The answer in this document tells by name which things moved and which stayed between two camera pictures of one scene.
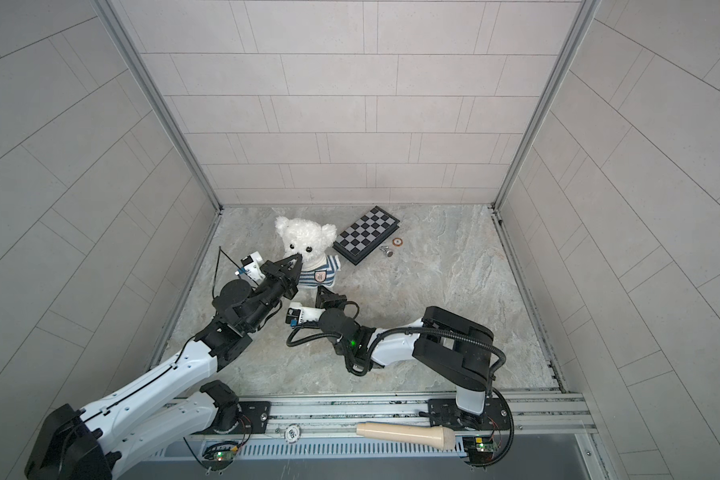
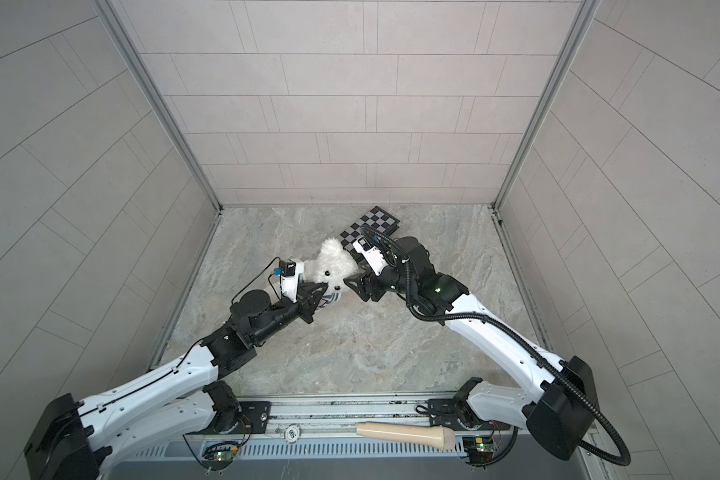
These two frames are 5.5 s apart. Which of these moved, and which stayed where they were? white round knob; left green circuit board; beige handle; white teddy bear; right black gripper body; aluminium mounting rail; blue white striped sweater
Moved: white teddy bear; right black gripper body; blue white striped sweater
Stayed: aluminium mounting rail; left green circuit board; white round knob; beige handle
